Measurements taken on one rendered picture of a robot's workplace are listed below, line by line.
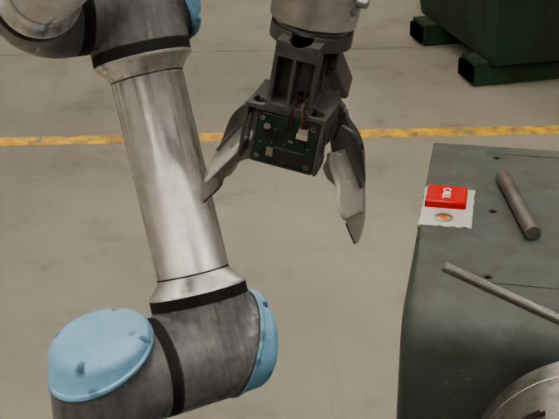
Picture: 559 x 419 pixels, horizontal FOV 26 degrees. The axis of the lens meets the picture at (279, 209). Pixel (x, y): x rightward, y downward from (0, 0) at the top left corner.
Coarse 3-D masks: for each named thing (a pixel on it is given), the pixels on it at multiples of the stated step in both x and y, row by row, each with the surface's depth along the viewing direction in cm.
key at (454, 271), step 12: (444, 264) 138; (456, 276) 138; (468, 276) 137; (480, 288) 138; (492, 288) 137; (504, 288) 137; (516, 300) 137; (528, 300) 137; (540, 312) 137; (552, 312) 137
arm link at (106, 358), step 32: (96, 320) 136; (128, 320) 135; (64, 352) 131; (96, 352) 130; (128, 352) 130; (160, 352) 134; (64, 384) 130; (96, 384) 129; (128, 384) 130; (160, 384) 133; (64, 416) 132; (96, 416) 131; (128, 416) 132; (160, 416) 135
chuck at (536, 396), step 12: (540, 384) 145; (552, 384) 143; (516, 396) 146; (528, 396) 144; (540, 396) 142; (552, 396) 141; (504, 408) 146; (516, 408) 144; (528, 408) 142; (540, 408) 140; (552, 408) 139
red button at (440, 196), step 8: (432, 192) 182; (440, 192) 182; (448, 192) 182; (456, 192) 182; (464, 192) 182; (432, 200) 179; (440, 200) 179; (448, 200) 179; (456, 200) 179; (464, 200) 179; (448, 208) 179; (456, 208) 179; (464, 208) 179
